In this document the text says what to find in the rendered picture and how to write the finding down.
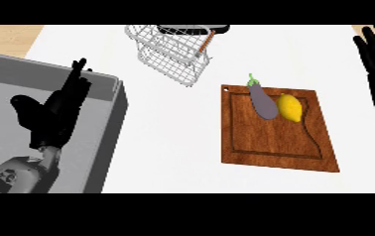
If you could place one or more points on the grey sink basin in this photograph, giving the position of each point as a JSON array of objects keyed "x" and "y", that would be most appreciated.
[{"x": 93, "y": 127}]

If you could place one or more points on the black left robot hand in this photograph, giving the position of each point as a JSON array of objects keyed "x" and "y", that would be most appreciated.
[{"x": 55, "y": 114}]

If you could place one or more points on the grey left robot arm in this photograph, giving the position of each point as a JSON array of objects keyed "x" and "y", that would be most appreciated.
[{"x": 27, "y": 172}]

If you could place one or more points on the black flat appliance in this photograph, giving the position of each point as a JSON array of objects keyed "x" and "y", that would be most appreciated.
[{"x": 192, "y": 29}]

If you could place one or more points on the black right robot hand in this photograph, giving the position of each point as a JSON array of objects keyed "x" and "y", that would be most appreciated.
[{"x": 366, "y": 51}]

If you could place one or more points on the purple eggplant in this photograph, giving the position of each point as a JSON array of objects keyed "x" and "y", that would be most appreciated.
[{"x": 263, "y": 101}]

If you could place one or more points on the yellow lemon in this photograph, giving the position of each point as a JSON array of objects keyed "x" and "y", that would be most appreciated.
[{"x": 289, "y": 107}]

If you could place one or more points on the brown wooden cutting board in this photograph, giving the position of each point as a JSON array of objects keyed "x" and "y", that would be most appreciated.
[{"x": 273, "y": 134}]

